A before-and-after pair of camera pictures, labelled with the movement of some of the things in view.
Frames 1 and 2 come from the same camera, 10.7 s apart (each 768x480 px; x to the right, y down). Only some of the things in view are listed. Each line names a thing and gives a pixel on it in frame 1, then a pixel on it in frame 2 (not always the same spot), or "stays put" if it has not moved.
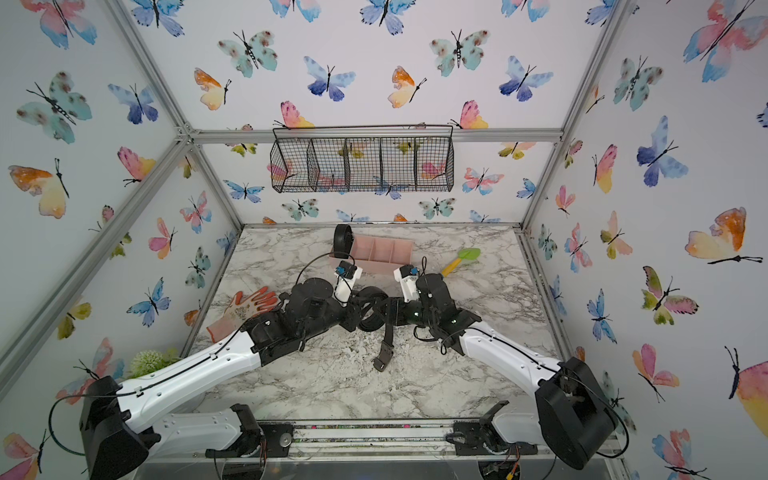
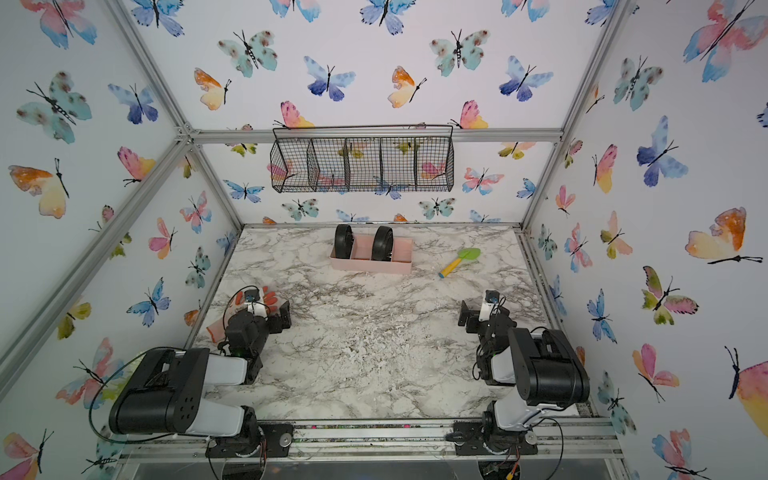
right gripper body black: x=418 y=316 → x=475 y=326
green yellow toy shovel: x=464 y=254 stays put
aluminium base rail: x=381 y=441 stays put
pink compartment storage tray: x=378 y=255 stays put
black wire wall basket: x=363 y=159 stays put
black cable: x=379 y=310 → x=383 y=243
